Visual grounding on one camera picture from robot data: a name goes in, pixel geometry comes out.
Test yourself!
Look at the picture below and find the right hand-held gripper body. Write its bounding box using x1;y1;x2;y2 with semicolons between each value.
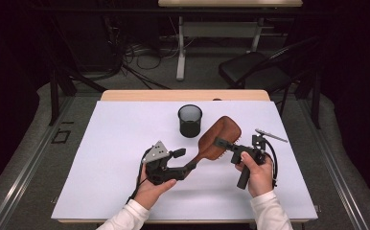
230;128;289;190

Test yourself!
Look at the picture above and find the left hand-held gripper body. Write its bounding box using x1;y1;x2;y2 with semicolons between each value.
141;140;188;187

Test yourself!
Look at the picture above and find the brown wooden hairbrush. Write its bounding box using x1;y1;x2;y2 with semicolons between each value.
191;115;243;168

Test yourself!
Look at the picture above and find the person's right hand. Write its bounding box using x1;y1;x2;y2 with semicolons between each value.
235;150;275;198

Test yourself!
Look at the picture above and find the person's left hand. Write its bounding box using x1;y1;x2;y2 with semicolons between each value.
133;164;177;211

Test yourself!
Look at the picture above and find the black mesh cup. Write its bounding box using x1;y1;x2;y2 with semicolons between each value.
177;103;204;139

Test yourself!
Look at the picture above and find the white sheet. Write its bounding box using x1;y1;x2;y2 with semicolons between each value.
51;100;319;221

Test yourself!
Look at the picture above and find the light wooden table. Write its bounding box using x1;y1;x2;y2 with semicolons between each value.
57;89;302;224

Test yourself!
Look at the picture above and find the black folding chair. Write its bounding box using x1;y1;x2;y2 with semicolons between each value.
218;35;321;97

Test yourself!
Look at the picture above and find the white-legged desk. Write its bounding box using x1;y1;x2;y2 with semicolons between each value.
157;0;304;81

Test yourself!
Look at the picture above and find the black metal stand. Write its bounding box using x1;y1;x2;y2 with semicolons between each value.
48;68;108;127

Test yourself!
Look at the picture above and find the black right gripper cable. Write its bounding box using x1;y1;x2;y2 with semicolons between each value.
263;138;279;189

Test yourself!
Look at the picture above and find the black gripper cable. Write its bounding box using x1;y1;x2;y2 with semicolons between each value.
263;138;279;189
125;148;152;205

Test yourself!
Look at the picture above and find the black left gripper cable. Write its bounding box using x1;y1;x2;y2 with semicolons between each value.
125;148;152;205

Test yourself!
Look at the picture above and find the bundle of black floor cables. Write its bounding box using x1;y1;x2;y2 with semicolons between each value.
103;15;172;90

